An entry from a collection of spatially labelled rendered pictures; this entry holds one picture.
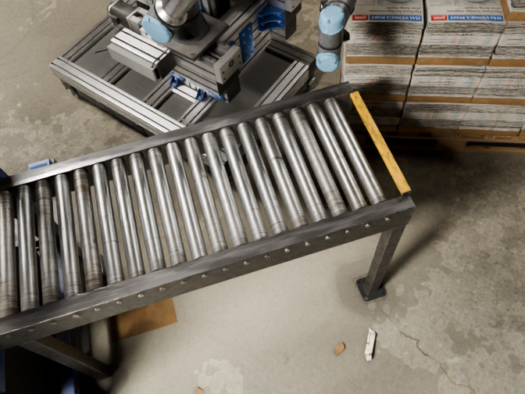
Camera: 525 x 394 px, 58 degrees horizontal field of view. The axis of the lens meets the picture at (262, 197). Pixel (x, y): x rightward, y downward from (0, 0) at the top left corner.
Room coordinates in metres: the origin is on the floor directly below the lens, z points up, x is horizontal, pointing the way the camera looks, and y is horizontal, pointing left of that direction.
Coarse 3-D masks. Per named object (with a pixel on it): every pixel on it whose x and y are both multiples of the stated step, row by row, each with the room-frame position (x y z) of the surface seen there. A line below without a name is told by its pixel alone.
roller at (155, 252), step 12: (132, 156) 0.98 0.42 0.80; (132, 168) 0.94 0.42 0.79; (144, 168) 0.94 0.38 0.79; (144, 180) 0.88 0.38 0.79; (144, 192) 0.83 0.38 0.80; (144, 204) 0.79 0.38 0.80; (144, 216) 0.74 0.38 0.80; (144, 228) 0.70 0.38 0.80; (156, 228) 0.70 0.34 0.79; (156, 240) 0.66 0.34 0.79; (156, 252) 0.61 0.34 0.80; (156, 264) 0.57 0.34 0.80
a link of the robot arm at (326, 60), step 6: (318, 48) 1.13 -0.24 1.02; (318, 54) 1.11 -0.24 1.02; (324, 54) 1.09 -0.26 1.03; (330, 54) 1.09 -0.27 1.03; (336, 54) 1.09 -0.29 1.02; (318, 60) 1.09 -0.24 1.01; (324, 60) 1.08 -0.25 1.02; (330, 60) 1.08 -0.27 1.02; (336, 60) 1.07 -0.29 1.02; (318, 66) 1.09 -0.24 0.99; (324, 66) 1.08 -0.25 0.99; (330, 66) 1.07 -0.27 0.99; (336, 66) 1.07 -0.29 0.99
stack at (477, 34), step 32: (384, 0) 1.54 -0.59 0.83; (416, 0) 1.51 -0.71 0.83; (448, 0) 1.49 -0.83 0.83; (480, 0) 1.46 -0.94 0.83; (352, 32) 1.45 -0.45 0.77; (384, 32) 1.42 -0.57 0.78; (416, 32) 1.39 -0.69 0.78; (448, 32) 1.37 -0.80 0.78; (480, 32) 1.34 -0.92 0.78; (512, 32) 1.32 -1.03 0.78; (352, 64) 1.45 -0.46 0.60; (384, 64) 1.42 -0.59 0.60; (448, 96) 1.35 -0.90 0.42; (480, 96) 1.32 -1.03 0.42; (512, 96) 1.28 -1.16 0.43; (448, 128) 1.34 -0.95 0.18; (480, 128) 1.30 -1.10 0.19; (512, 128) 1.27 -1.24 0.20
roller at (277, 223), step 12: (240, 132) 1.02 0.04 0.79; (252, 132) 1.02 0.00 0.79; (252, 144) 0.96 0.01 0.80; (252, 156) 0.91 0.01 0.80; (252, 168) 0.87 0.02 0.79; (264, 168) 0.86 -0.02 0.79; (264, 180) 0.81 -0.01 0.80; (264, 192) 0.77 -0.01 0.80; (264, 204) 0.73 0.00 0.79; (276, 204) 0.72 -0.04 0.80; (276, 216) 0.68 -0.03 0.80; (276, 228) 0.64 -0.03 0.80
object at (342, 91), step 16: (304, 96) 1.14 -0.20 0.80; (320, 96) 1.12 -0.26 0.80; (336, 96) 1.12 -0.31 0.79; (240, 112) 1.11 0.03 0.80; (256, 112) 1.10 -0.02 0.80; (272, 112) 1.09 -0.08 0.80; (288, 112) 1.09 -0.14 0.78; (304, 112) 1.10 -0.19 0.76; (192, 128) 1.06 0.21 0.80; (208, 128) 1.05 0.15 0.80; (272, 128) 1.08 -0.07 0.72; (128, 144) 1.04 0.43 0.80; (144, 144) 1.03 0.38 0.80; (160, 144) 1.02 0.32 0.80; (64, 160) 1.01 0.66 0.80; (80, 160) 1.00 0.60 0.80; (96, 160) 0.99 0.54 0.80; (128, 160) 0.99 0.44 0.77; (16, 176) 0.97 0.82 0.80; (32, 176) 0.96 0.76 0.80; (48, 176) 0.95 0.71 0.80
